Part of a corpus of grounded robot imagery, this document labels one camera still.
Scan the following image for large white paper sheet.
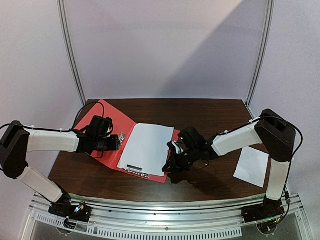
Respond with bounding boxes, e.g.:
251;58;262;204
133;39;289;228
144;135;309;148
117;123;174;177

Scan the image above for metal spine folder clip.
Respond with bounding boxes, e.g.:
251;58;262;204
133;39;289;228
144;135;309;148
118;132;127;146

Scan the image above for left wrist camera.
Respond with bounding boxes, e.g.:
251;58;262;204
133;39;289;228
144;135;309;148
85;115;113;139

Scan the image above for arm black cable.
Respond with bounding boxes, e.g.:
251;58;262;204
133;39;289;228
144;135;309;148
72;101;105;133
259;115;304;163

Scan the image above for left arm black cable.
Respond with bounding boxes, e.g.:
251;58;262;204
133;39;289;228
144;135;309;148
72;101;105;133

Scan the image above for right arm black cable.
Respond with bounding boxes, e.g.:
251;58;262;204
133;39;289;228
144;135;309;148
259;115;304;163

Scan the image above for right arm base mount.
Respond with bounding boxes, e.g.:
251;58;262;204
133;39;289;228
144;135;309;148
241;194;291;236

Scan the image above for small white paper sheet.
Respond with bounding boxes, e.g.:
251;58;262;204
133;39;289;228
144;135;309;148
233;146;269;188

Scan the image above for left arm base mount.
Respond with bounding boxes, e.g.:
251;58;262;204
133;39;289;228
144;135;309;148
48;195;93;230

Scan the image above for metal bottom folder clip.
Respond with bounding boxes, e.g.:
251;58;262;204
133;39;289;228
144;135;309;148
122;164;151;179

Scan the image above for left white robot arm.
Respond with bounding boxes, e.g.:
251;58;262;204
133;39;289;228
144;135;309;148
0;121;120;217

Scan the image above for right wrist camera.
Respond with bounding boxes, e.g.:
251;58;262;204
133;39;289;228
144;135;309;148
167;126;207;156

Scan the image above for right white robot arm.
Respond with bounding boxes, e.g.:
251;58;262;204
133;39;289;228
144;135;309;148
162;109;299;218

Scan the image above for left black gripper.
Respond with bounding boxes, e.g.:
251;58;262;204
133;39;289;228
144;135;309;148
94;134;121;151

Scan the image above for aluminium front rail frame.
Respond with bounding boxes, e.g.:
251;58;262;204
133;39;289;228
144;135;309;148
21;194;313;240

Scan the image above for red file folder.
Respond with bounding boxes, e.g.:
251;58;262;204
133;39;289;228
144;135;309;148
72;99;178;184

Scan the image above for left aluminium corner post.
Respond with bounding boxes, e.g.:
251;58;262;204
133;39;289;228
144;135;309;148
57;0;87;106

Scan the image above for aluminium corner post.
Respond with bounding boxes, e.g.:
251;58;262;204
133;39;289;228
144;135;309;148
245;0;275;109
57;0;87;106

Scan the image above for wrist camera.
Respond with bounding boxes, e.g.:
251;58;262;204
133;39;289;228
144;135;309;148
85;115;113;139
167;126;207;156

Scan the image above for right aluminium corner post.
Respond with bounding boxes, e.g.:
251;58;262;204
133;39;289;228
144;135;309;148
245;0;275;109

